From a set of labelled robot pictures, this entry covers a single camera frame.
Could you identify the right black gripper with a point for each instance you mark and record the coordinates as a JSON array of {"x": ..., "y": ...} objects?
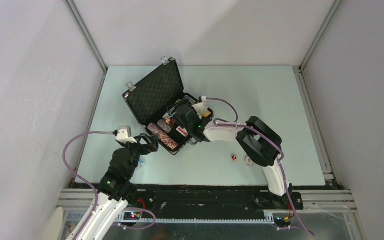
[{"x": 178, "y": 119}]

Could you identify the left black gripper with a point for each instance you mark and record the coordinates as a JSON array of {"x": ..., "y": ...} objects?
[{"x": 152, "y": 141}]

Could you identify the purple grey chip stack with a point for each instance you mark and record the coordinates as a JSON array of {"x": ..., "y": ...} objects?
[{"x": 163, "y": 125}]

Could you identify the black poker set case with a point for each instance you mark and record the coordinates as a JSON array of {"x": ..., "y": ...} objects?
[{"x": 157, "y": 93}]

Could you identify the white red chip stack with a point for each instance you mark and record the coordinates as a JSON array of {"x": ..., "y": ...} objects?
[{"x": 248, "y": 161}]

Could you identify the blue patterned card deck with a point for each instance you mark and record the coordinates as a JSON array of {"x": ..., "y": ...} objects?
[{"x": 169, "y": 119}]

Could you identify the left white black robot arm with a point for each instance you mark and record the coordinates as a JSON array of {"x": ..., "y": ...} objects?
[{"x": 115, "y": 191}]

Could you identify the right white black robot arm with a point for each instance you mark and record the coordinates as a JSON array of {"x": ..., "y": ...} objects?
[{"x": 260, "y": 143}]

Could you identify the red playing card deck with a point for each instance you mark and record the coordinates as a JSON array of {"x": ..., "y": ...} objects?
[{"x": 182, "y": 131}]

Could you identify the red white chip row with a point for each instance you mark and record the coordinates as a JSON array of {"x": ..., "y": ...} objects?
[{"x": 162, "y": 136}]

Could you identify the yellow poker chip stack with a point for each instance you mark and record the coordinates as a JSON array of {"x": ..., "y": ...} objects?
[{"x": 207, "y": 114}]

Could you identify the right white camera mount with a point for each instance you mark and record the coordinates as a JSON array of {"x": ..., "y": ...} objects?
[{"x": 201, "y": 106}]

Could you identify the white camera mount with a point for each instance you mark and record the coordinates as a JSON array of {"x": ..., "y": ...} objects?
[
  {"x": 201, "y": 106},
  {"x": 123, "y": 135}
]

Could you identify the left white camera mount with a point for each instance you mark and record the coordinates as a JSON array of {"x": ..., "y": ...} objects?
[{"x": 123, "y": 135}]

